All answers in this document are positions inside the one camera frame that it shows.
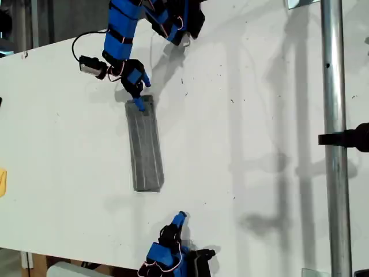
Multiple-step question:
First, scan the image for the grey striped towel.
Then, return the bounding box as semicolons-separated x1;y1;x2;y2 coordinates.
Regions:
124;94;165;193

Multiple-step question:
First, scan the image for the white box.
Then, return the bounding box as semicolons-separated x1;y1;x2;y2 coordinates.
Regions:
47;261;99;277

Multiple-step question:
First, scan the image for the wooden table leg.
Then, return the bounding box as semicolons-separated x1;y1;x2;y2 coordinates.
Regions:
20;250;48;277

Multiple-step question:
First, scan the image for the yellow object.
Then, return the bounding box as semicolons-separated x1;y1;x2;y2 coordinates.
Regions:
0;168;8;199

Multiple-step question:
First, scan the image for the gripper camera black cable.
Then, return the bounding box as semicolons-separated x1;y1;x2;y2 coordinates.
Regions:
71;31;110;63

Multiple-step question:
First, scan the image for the black post clamp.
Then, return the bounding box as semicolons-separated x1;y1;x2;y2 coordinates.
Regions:
318;122;369;154

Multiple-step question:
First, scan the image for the steel post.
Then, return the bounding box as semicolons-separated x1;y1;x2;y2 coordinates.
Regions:
319;0;354;277

